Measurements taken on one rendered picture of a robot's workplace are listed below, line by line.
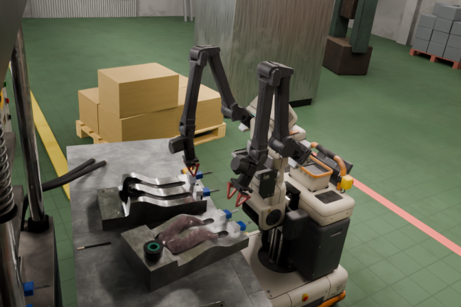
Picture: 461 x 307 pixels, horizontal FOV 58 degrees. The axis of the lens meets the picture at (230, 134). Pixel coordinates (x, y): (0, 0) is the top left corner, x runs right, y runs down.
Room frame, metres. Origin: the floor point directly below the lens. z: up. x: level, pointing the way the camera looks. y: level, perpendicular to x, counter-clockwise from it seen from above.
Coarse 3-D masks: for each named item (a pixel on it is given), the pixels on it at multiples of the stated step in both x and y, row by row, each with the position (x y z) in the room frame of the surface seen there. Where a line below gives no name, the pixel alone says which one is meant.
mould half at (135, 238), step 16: (224, 224) 1.60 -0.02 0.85; (128, 240) 1.36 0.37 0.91; (144, 240) 1.37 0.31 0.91; (208, 240) 1.42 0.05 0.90; (224, 240) 1.48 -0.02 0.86; (240, 240) 1.50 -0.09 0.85; (128, 256) 1.34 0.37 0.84; (176, 256) 1.33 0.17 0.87; (192, 256) 1.33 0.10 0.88; (208, 256) 1.37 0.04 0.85; (224, 256) 1.43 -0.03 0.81; (144, 272) 1.23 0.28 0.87; (160, 272) 1.22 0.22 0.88; (176, 272) 1.27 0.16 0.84; (192, 272) 1.32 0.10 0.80
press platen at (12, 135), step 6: (6, 132) 1.47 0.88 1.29; (12, 132) 1.47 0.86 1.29; (6, 138) 1.42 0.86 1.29; (12, 138) 1.42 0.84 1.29; (6, 144) 1.38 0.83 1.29; (12, 144) 1.38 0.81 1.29; (12, 150) 1.35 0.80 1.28; (12, 156) 1.33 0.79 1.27; (12, 162) 1.31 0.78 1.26; (12, 168) 1.29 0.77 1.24; (6, 180) 1.14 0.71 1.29
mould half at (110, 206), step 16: (128, 176) 1.80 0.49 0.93; (144, 176) 1.86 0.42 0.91; (176, 176) 1.93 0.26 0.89; (112, 192) 1.76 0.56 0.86; (160, 192) 1.76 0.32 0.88; (176, 192) 1.78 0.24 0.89; (192, 192) 1.79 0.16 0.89; (112, 208) 1.62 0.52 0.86; (128, 208) 1.60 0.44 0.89; (144, 208) 1.61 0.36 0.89; (160, 208) 1.64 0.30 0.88; (176, 208) 1.67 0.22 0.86; (192, 208) 1.70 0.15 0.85; (112, 224) 1.55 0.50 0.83; (128, 224) 1.58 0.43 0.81
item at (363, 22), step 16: (336, 0) 8.22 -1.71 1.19; (352, 0) 7.68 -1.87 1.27; (368, 0) 7.38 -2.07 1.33; (336, 16) 8.11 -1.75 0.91; (352, 16) 7.63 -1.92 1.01; (368, 16) 7.39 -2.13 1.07; (336, 32) 8.08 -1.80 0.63; (352, 32) 7.51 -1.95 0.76; (368, 32) 7.40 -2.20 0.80; (336, 48) 7.57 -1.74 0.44; (352, 48) 7.41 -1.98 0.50; (368, 48) 7.52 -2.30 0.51; (336, 64) 7.47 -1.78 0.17; (352, 64) 7.45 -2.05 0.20; (368, 64) 7.55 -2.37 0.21
